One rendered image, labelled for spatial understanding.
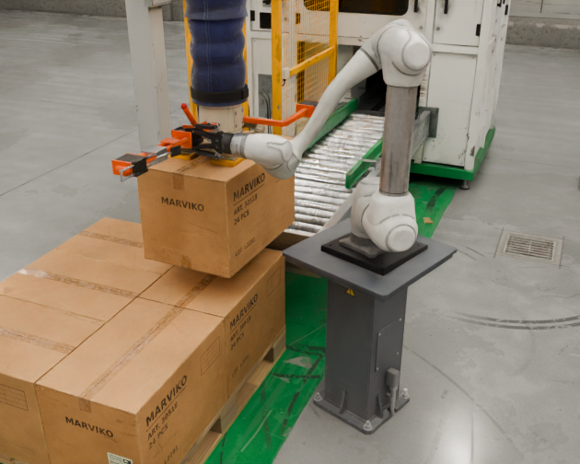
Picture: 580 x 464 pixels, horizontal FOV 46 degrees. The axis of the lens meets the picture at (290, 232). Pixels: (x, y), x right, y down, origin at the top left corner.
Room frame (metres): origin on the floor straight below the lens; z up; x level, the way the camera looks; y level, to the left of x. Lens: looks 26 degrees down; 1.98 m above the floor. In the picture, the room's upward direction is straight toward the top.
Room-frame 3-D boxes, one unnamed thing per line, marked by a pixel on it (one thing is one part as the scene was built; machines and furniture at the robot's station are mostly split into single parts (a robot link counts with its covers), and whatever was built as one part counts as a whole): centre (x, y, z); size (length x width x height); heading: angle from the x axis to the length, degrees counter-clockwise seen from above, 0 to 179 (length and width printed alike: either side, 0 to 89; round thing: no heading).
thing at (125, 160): (2.11, 0.53, 1.21); 0.08 x 0.07 x 0.05; 156
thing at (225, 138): (2.36, 0.24, 1.20); 0.09 x 0.07 x 0.08; 67
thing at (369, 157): (4.23, -0.66, 0.60); 1.60 x 0.10 x 0.09; 157
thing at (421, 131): (3.88, -0.58, 0.50); 2.31 x 0.05 x 0.19; 157
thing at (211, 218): (2.65, 0.29, 0.87); 0.60 x 0.40 x 0.40; 155
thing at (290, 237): (2.92, 0.18, 0.58); 0.70 x 0.03 x 0.06; 67
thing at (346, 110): (4.43, -0.17, 0.60); 1.60 x 0.10 x 0.09; 157
